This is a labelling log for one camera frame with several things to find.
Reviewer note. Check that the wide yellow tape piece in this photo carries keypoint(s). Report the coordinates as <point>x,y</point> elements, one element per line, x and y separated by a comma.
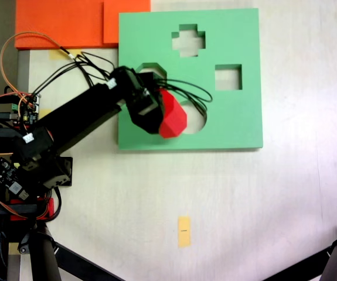
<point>54,55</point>

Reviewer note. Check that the black driver board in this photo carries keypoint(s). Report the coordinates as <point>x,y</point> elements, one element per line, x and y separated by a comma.
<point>2,172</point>

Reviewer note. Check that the small usb adapter module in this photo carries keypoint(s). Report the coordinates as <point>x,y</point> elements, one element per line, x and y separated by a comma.
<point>17,188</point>

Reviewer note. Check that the green shape sorter board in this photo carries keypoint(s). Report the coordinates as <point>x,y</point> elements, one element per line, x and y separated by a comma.
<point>238,123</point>

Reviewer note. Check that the red octagonal pillar block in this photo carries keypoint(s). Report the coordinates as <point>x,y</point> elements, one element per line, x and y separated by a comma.
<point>172,117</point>

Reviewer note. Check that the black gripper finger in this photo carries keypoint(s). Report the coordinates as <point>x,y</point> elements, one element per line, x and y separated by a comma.
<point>160,108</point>

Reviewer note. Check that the small yellow tape piece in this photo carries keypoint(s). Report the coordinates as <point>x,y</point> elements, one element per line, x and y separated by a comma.
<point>13,248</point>
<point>45,111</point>

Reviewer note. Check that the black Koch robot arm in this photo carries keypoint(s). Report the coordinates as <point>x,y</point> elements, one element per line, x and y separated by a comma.
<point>83,117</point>

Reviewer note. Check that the circuit board with green terminal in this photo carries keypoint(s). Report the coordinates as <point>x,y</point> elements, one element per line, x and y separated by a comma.
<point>27,112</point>

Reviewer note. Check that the long yellow tape strip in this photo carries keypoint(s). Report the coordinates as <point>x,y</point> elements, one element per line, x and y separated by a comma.
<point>184,231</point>

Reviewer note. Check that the large orange foam block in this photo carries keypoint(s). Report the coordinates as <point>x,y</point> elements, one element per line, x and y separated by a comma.
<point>54,23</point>

